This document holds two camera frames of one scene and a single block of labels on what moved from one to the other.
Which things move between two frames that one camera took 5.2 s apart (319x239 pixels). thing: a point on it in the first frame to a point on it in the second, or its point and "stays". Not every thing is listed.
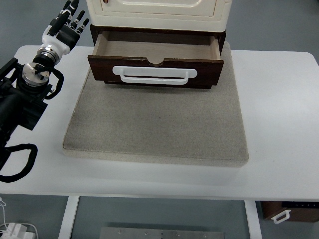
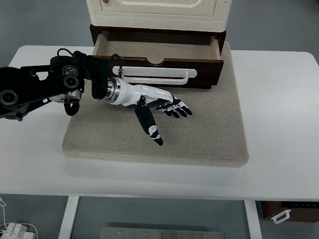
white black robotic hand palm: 64,38 to 120,90
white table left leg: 67,226 stays
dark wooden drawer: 200,51 stays
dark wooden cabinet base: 95,29 stays
